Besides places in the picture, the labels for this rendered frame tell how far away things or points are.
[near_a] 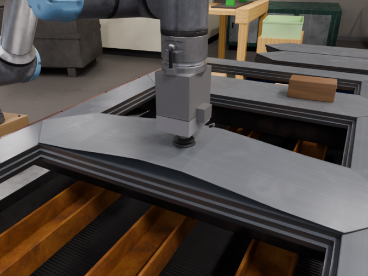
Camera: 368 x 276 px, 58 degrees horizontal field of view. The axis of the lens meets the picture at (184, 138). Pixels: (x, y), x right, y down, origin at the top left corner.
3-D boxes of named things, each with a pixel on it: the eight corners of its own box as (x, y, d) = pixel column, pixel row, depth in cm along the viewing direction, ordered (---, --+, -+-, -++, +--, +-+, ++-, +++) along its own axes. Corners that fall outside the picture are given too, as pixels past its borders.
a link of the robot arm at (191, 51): (216, 31, 54) (193, 39, 47) (214, 59, 56) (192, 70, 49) (175, 28, 57) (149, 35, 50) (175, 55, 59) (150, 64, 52)
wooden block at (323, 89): (333, 96, 92) (337, 78, 90) (333, 103, 88) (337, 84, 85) (289, 91, 97) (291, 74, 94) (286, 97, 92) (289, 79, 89)
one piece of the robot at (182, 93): (206, 55, 47) (202, 156, 54) (229, 45, 54) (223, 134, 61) (148, 49, 51) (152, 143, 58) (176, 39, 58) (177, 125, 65)
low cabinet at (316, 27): (331, 41, 636) (338, 2, 606) (333, 58, 507) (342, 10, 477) (243, 35, 690) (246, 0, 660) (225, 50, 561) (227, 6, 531)
